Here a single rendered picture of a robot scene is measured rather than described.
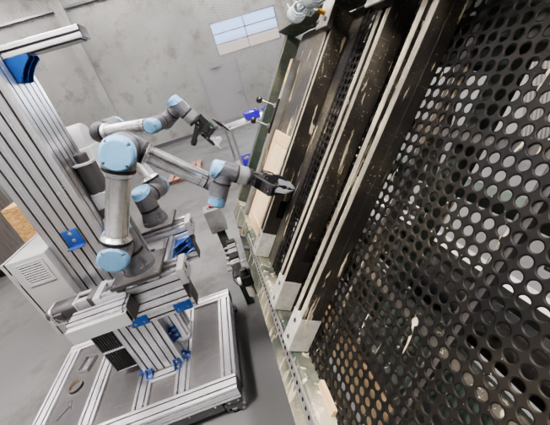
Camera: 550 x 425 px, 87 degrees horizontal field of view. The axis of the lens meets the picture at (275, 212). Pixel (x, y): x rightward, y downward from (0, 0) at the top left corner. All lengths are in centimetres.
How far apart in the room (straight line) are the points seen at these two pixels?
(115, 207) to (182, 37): 1069
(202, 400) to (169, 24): 1107
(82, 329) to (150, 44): 1082
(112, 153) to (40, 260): 78
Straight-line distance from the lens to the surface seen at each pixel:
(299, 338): 98
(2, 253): 574
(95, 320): 155
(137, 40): 1189
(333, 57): 131
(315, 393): 95
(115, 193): 121
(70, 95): 1251
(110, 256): 129
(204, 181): 131
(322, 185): 94
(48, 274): 178
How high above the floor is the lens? 171
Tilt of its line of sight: 27 degrees down
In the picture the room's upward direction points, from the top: 17 degrees counter-clockwise
